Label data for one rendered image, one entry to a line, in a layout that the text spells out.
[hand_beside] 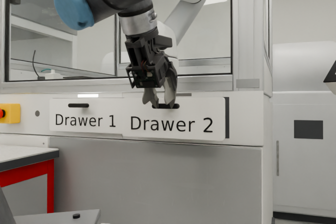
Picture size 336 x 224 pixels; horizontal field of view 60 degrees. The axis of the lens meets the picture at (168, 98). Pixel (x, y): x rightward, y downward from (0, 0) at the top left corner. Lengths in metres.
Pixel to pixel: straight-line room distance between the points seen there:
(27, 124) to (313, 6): 3.74
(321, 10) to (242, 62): 3.51
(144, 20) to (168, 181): 0.49
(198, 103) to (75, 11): 0.40
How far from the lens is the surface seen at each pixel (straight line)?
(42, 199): 1.05
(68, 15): 0.52
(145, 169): 0.91
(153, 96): 0.73
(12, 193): 0.96
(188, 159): 0.85
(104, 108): 0.94
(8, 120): 1.17
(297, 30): 4.17
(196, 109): 0.76
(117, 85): 0.94
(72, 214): 0.39
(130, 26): 0.60
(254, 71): 0.81
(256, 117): 0.80
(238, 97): 0.81
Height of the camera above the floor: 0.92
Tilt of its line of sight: 1 degrees up
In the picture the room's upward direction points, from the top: straight up
